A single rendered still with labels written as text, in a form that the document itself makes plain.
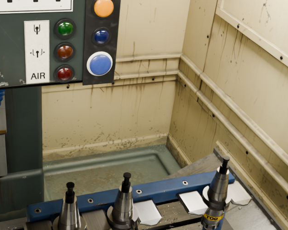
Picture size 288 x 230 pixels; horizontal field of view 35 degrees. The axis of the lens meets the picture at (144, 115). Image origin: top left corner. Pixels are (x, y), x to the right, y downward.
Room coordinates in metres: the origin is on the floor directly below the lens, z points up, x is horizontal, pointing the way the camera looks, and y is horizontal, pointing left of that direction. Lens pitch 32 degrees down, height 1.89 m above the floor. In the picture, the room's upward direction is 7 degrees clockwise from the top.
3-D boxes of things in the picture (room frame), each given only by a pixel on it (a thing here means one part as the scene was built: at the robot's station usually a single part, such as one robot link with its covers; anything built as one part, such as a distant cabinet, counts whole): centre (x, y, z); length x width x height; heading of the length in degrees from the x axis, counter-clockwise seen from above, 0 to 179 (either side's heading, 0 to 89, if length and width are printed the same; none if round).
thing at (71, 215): (0.62, 0.12, 1.26); 0.04 x 0.04 x 0.07
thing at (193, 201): (0.74, -0.13, 1.21); 0.07 x 0.05 x 0.01; 26
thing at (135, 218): (0.67, 0.02, 1.21); 0.06 x 0.06 x 0.03
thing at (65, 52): (0.53, 0.11, 1.63); 0.02 x 0.01 x 0.02; 116
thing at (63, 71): (0.53, 0.11, 1.60); 0.02 x 0.01 x 0.02; 116
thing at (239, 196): (0.79, -0.23, 1.21); 0.07 x 0.05 x 0.01; 26
